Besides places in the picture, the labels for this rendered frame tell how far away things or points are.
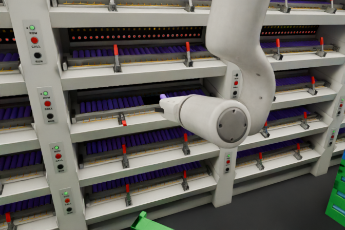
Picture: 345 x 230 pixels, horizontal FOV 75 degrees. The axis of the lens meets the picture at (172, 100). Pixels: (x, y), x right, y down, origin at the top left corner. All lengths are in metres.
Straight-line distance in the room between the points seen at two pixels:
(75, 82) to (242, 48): 0.56
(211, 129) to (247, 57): 0.13
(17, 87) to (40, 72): 0.08
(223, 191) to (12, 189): 0.89
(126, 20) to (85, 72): 0.22
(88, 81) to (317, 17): 0.99
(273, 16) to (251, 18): 0.67
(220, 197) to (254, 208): 0.18
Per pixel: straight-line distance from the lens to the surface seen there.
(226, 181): 1.21
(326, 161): 1.69
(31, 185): 0.99
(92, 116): 0.87
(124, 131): 0.86
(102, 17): 0.76
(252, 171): 1.30
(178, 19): 0.82
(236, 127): 0.39
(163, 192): 1.11
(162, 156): 0.99
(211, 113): 0.37
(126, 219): 1.17
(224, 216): 1.26
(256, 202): 1.37
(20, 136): 0.89
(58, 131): 0.84
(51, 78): 0.78
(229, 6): 0.36
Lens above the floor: 0.90
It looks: 20 degrees down
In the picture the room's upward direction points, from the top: straight up
